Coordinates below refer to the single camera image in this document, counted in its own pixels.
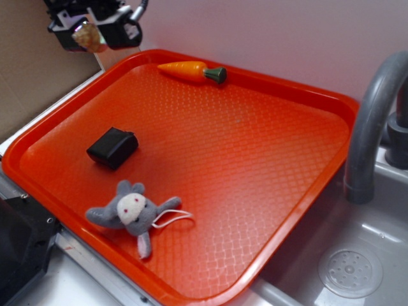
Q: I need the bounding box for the clear sink drain cover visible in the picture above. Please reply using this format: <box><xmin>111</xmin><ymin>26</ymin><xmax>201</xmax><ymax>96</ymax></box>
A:
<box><xmin>317</xmin><ymin>244</ymin><xmax>383</xmax><ymax>299</ymax></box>

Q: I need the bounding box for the grey toy faucet spout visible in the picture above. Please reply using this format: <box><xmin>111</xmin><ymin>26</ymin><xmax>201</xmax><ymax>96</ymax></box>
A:
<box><xmin>344</xmin><ymin>51</ymin><xmax>407</xmax><ymax>204</ymax></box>

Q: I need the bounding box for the grey toy sink basin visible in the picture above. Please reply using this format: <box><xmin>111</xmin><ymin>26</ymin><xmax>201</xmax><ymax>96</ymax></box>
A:
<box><xmin>251</xmin><ymin>161</ymin><xmax>408</xmax><ymax>306</ymax></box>

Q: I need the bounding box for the orange toy carrot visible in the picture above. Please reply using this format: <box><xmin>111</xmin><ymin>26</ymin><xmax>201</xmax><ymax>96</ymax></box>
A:
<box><xmin>157</xmin><ymin>61</ymin><xmax>227</xmax><ymax>84</ymax></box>

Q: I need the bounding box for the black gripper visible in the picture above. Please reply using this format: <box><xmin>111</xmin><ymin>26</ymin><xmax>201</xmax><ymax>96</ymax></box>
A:
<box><xmin>44</xmin><ymin>0</ymin><xmax>143</xmax><ymax>52</ymax></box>

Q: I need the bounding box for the brown cardboard panel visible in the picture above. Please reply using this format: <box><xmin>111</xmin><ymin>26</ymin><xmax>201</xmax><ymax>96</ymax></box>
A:
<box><xmin>1</xmin><ymin>1</ymin><xmax>100</xmax><ymax>141</ymax></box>

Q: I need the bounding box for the grey plush donkey toy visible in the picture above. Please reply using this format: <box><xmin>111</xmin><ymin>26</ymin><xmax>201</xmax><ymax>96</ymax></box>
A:
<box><xmin>85</xmin><ymin>180</ymin><xmax>193</xmax><ymax>259</ymax></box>

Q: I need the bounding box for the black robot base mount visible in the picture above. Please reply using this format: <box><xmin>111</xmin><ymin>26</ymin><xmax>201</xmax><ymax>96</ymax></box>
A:
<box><xmin>1</xmin><ymin>194</ymin><xmax>60</xmax><ymax>305</ymax></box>

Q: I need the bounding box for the golden conch shell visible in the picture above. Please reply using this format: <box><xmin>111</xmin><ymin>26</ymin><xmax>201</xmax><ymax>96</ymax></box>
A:
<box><xmin>71</xmin><ymin>21</ymin><xmax>108</xmax><ymax>53</ymax></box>

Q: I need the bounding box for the black rectangular block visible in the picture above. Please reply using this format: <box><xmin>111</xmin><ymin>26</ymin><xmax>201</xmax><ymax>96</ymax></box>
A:
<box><xmin>86</xmin><ymin>127</ymin><xmax>139</xmax><ymax>170</ymax></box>

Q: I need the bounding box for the red plastic tray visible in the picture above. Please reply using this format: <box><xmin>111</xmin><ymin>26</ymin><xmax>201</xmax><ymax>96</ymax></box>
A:
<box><xmin>3</xmin><ymin>50</ymin><xmax>358</xmax><ymax>305</ymax></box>

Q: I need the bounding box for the dark grey faucet handle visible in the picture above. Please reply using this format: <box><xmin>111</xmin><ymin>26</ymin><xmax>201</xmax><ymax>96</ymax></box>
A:
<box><xmin>385</xmin><ymin>81</ymin><xmax>407</xmax><ymax>170</ymax></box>

